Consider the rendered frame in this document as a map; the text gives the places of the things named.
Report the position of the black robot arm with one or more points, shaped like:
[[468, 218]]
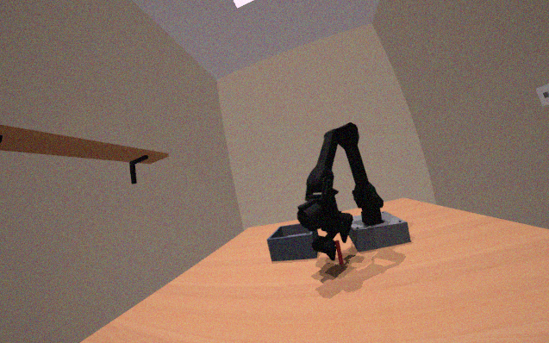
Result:
[[321, 179]]

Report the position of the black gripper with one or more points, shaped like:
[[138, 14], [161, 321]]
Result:
[[334, 224]]

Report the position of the dark red peg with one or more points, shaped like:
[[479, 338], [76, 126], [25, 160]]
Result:
[[339, 252]]

